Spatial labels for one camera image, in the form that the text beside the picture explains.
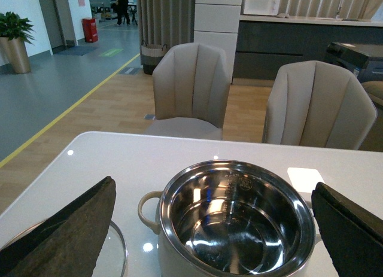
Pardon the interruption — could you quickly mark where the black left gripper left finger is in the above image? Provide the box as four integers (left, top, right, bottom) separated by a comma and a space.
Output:
1, 176, 116, 276

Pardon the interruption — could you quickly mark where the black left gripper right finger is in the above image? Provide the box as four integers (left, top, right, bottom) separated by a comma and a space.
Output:
311, 182, 382, 276

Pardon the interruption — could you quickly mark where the glass pot lid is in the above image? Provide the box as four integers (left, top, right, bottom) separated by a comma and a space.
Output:
1, 217, 127, 276

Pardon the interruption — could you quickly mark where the white electric cooking pot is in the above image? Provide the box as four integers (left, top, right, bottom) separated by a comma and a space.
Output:
138, 160, 320, 276

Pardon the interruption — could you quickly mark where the gold plant pot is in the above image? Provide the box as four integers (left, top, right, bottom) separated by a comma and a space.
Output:
1, 37, 31, 74

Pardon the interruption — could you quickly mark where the beige chair right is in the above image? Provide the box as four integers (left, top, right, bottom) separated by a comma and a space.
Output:
262, 60, 378, 150

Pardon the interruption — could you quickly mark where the beige chair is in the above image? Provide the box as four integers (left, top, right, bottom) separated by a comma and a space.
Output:
262, 60, 378, 150
144, 42, 230, 140

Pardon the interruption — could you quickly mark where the black appliance machine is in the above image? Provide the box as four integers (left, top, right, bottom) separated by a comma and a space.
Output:
324, 42, 382, 83

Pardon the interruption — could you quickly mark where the blue door mat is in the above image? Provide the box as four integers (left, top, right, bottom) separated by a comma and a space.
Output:
57, 46, 97, 56

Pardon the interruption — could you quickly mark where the beige chair left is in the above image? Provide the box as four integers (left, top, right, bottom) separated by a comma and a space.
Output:
144, 42, 230, 140

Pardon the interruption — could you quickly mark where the woven storage basket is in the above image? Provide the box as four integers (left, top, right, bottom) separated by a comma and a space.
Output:
141, 40, 168, 75

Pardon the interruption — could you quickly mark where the red cabinet box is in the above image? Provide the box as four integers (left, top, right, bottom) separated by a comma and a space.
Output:
82, 18, 98, 42

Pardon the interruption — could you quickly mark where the dark kitchen counter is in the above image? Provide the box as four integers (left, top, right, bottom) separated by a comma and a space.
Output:
233, 16, 382, 80

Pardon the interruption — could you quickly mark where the green potted plant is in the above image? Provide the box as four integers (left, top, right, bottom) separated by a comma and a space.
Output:
1, 11, 34, 44

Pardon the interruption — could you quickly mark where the person in black clothes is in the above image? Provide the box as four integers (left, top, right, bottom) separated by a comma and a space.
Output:
115, 0, 130, 26

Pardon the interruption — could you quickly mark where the beige curtain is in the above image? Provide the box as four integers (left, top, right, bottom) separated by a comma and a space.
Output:
136, 0, 195, 47

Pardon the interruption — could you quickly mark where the white microwave oven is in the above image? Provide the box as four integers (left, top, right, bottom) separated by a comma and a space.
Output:
242, 0, 280, 16

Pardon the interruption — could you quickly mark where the white pillar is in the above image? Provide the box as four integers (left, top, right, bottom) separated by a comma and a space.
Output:
193, 0, 242, 79

